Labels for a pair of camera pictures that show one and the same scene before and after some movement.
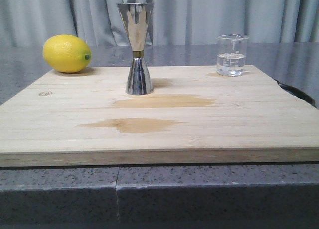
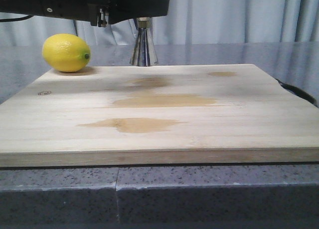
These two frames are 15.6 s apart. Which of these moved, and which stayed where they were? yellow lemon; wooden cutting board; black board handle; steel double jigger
Moved: steel double jigger
Stayed: black board handle; yellow lemon; wooden cutting board
